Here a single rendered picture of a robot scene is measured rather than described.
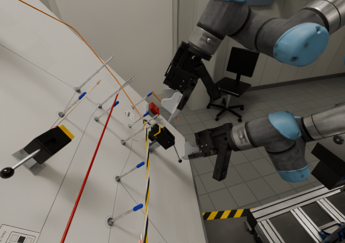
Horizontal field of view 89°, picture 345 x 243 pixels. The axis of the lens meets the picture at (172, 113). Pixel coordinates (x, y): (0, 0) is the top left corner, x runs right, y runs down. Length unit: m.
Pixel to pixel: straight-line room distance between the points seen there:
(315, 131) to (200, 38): 0.41
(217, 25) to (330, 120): 0.39
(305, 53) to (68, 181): 0.49
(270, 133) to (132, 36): 2.08
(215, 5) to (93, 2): 1.95
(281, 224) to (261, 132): 1.18
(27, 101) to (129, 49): 2.02
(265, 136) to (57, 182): 0.46
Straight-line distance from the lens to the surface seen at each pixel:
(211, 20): 0.45
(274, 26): 0.44
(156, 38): 2.42
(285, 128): 0.49
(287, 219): 1.67
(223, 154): 0.55
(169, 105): 0.48
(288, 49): 0.40
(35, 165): 0.38
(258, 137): 0.50
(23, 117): 0.42
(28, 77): 0.49
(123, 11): 2.32
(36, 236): 0.35
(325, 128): 0.63
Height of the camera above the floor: 1.54
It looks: 35 degrees down
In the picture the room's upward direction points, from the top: straight up
